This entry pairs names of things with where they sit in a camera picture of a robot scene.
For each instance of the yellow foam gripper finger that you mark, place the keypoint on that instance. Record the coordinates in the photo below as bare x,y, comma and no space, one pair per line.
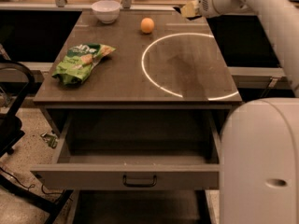
190,10

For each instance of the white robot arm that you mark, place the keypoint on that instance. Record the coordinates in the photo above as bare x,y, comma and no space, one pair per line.
259,156

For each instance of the orange fruit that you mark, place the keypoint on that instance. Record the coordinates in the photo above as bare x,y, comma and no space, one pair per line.
147,25

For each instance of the white ceramic bowl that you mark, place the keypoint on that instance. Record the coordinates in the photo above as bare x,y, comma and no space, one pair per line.
106,11

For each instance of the green chip bag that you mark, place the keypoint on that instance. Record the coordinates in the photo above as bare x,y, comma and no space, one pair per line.
79,61

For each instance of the grey open drawer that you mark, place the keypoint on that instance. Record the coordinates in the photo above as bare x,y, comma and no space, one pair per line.
98,147

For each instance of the green clip on floor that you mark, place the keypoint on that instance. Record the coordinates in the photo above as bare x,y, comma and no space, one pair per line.
50,139

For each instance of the black office chair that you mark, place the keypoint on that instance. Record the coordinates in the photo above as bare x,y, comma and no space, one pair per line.
10,124

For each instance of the black drawer handle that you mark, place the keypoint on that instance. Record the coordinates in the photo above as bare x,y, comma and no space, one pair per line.
139,182

